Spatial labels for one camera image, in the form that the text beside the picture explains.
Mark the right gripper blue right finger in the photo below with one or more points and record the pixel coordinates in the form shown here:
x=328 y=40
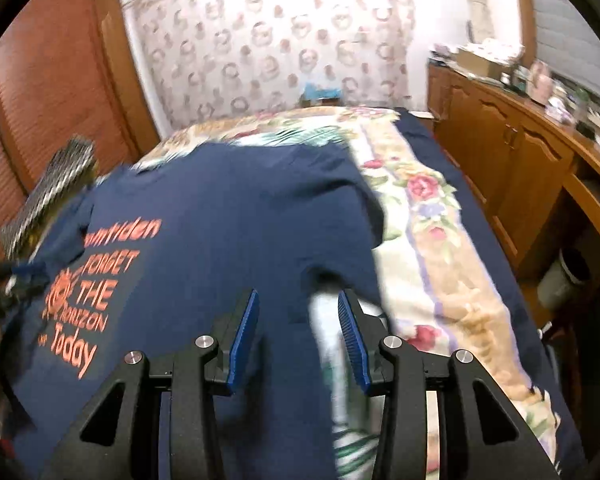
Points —
x=362 y=334

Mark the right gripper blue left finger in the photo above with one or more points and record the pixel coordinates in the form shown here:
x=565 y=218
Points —
x=237 y=341

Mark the navy printed t-shirt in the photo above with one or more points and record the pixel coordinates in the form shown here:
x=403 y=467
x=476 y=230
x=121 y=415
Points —
x=147 y=260

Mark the palm leaf bed sheet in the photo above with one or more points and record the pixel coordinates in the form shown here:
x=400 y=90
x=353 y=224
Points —
x=356 y=419

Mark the floral quilt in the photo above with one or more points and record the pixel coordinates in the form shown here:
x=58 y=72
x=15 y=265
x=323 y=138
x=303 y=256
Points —
x=433 y=283

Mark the navy bed cover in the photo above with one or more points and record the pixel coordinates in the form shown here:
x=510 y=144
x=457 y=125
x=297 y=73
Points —
x=529 y=348

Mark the circle patterned folded cloth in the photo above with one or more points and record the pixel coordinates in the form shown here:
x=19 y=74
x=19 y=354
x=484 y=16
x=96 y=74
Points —
x=71 y=168

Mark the blue box by curtain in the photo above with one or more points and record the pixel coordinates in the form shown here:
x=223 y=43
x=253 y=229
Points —
x=314 y=95

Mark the wooden sideboard cabinet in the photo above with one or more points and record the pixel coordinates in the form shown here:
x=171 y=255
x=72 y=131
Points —
x=538 y=182

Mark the cardboard box on cabinet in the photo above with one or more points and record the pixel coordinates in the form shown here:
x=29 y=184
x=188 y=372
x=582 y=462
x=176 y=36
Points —
x=478 y=65

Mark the circle patterned curtain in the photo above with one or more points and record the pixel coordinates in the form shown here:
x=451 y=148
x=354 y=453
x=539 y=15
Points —
x=213 y=59

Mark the pink kettle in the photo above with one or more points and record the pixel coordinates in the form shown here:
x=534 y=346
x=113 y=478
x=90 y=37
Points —
x=540 y=83

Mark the wooden louvered closet door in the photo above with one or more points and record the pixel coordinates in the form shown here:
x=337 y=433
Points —
x=66 y=69

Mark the grey window blind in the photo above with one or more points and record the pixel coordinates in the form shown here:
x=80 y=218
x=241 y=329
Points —
x=567 y=43

